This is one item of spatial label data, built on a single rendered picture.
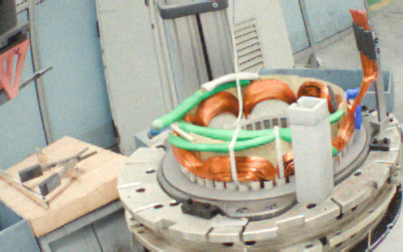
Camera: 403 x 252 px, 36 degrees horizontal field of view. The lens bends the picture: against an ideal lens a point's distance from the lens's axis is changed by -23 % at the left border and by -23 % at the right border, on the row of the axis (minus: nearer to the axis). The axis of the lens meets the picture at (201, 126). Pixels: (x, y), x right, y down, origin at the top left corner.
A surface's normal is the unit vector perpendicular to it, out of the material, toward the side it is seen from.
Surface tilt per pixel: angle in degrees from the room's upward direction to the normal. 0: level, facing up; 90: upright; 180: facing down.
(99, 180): 0
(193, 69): 90
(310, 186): 90
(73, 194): 0
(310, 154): 90
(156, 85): 90
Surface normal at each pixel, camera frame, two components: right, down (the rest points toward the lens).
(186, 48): 0.15, 0.33
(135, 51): -0.68, 0.37
